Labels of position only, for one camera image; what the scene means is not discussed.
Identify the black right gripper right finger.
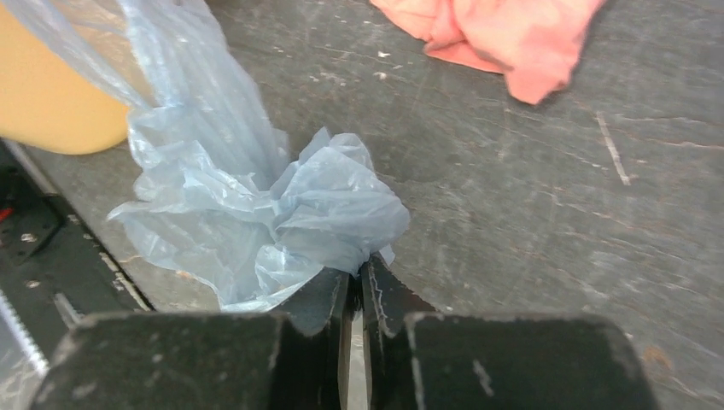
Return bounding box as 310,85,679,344
359,256,659,409

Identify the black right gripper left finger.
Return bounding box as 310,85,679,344
30,269,352,409

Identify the light blue plastic trash bag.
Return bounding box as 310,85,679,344
6,1,410,312

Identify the pink cloth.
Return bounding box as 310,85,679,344
373,0,604,105

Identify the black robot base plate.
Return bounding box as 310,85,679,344
1,145,153,356

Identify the aluminium slotted cable rail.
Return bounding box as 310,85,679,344
1,291,49,410

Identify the yellow trash bin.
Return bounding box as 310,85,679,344
1,1,155,155

